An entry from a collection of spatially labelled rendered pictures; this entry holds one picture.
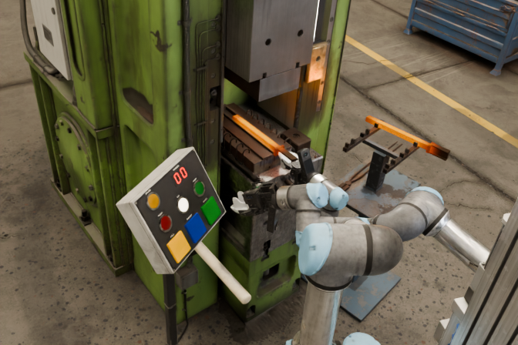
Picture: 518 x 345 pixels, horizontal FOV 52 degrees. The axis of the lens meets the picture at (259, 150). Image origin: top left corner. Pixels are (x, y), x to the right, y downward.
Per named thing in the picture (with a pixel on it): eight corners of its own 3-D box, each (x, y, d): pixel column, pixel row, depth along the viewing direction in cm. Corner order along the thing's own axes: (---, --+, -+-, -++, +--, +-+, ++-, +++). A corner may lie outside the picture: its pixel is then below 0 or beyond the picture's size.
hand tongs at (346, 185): (396, 142, 288) (396, 139, 288) (402, 145, 286) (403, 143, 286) (332, 192, 251) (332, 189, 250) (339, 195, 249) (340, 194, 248)
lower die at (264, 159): (290, 160, 229) (291, 144, 224) (253, 176, 218) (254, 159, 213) (233, 115, 255) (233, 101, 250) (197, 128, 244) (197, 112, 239)
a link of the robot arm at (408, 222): (415, 253, 163) (300, 252, 199) (430, 234, 170) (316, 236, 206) (402, 220, 161) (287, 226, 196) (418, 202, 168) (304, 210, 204)
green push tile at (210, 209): (222, 212, 190) (213, 195, 188) (211, 225, 185) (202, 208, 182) (218, 213, 192) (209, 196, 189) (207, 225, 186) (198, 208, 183)
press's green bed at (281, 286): (300, 291, 287) (311, 229, 259) (245, 326, 267) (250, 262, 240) (240, 231, 321) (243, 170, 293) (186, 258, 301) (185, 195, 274)
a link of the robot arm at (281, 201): (301, 200, 169) (291, 215, 163) (290, 201, 172) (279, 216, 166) (293, 180, 167) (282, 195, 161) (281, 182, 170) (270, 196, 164)
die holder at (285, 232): (311, 229, 259) (324, 155, 233) (250, 262, 239) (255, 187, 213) (243, 170, 294) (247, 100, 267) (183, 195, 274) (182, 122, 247)
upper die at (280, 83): (298, 88, 208) (301, 66, 203) (258, 102, 198) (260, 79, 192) (235, 48, 234) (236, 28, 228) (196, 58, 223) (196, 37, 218)
